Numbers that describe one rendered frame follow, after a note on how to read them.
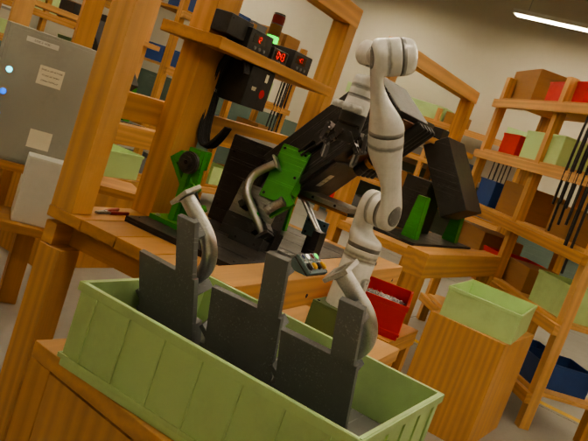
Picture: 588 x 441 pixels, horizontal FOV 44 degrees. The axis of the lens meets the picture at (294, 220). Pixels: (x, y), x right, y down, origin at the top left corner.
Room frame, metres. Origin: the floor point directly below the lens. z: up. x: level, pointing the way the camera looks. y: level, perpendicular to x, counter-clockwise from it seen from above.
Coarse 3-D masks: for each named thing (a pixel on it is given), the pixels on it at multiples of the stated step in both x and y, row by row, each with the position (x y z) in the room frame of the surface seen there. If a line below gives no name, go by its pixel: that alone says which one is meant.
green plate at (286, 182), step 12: (288, 144) 2.64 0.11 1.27; (288, 156) 2.62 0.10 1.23; (300, 156) 2.60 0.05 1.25; (288, 168) 2.60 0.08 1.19; (300, 168) 2.58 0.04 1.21; (276, 180) 2.59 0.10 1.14; (288, 180) 2.58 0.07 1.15; (264, 192) 2.59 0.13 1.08; (276, 192) 2.58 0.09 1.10; (288, 192) 2.56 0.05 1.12
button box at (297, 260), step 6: (294, 258) 2.37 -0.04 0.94; (300, 258) 2.36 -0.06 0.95; (306, 258) 2.39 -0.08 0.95; (312, 258) 2.43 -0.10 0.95; (318, 258) 2.48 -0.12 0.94; (294, 264) 2.36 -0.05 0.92; (300, 264) 2.36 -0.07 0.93; (306, 264) 2.36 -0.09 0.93; (300, 270) 2.35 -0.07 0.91; (306, 270) 2.34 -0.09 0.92; (312, 270) 2.37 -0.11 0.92; (318, 270) 2.41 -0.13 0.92; (324, 270) 2.45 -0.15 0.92
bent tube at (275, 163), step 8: (272, 160) 2.59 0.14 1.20; (256, 168) 2.60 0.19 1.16; (264, 168) 2.59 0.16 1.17; (272, 168) 2.59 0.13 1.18; (280, 168) 2.59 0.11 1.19; (248, 176) 2.59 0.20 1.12; (256, 176) 2.60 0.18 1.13; (248, 184) 2.59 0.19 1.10; (248, 192) 2.57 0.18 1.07; (248, 200) 2.56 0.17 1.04; (248, 208) 2.55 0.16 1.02; (256, 208) 2.55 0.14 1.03; (256, 216) 2.53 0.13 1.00; (256, 224) 2.51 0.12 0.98
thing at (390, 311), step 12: (372, 276) 2.63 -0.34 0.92; (372, 288) 2.61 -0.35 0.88; (384, 288) 2.62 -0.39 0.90; (396, 288) 2.62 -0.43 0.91; (372, 300) 2.33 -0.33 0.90; (384, 300) 2.32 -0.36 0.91; (396, 300) 2.56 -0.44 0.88; (408, 300) 2.61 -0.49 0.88; (384, 312) 2.32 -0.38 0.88; (396, 312) 2.32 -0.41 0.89; (384, 324) 2.32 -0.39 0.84; (396, 324) 2.31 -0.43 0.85; (384, 336) 2.32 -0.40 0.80; (396, 336) 2.31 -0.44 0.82
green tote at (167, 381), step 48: (96, 288) 1.31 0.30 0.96; (96, 336) 1.29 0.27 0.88; (144, 336) 1.24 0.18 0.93; (96, 384) 1.27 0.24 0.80; (144, 384) 1.23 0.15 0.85; (192, 384) 1.18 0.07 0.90; (240, 384) 1.14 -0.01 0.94; (384, 384) 1.45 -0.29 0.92; (192, 432) 1.17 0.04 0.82; (240, 432) 1.13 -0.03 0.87; (288, 432) 1.09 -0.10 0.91; (336, 432) 1.05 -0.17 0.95; (384, 432) 1.12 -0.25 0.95
